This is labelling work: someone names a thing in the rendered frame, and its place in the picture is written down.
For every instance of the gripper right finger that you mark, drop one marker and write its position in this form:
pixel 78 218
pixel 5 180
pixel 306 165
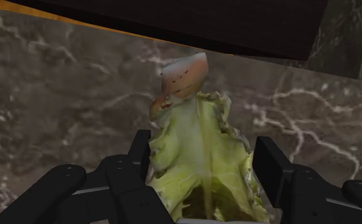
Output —
pixel 304 192

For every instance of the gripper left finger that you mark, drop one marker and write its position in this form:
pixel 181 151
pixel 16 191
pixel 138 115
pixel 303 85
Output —
pixel 121 183

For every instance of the green lettuce leaf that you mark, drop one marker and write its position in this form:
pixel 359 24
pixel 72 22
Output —
pixel 199 155

